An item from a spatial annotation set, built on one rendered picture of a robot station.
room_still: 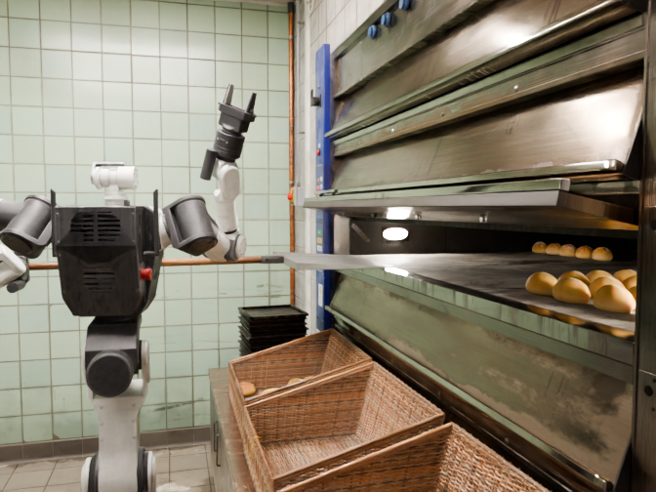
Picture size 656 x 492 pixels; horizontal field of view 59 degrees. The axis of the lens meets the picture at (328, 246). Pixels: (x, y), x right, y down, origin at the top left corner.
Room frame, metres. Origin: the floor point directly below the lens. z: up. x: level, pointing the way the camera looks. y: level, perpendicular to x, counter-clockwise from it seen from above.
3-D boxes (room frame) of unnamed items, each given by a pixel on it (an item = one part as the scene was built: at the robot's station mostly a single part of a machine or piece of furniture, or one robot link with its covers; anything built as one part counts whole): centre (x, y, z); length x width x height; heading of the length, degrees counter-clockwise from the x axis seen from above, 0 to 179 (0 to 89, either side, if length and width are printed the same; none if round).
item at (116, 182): (1.67, 0.60, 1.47); 0.10 x 0.07 x 0.09; 96
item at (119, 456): (1.65, 0.61, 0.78); 0.18 x 0.15 x 0.47; 104
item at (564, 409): (1.80, -0.27, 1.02); 1.79 x 0.11 x 0.19; 15
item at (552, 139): (1.80, -0.27, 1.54); 1.79 x 0.11 x 0.19; 15
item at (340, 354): (2.29, 0.14, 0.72); 0.56 x 0.49 x 0.28; 15
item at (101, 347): (1.58, 0.59, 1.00); 0.28 x 0.13 x 0.18; 14
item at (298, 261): (2.34, 0.00, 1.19); 0.55 x 0.36 x 0.03; 14
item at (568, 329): (1.80, -0.29, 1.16); 1.80 x 0.06 x 0.04; 15
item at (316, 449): (1.71, -0.01, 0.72); 0.56 x 0.49 x 0.28; 15
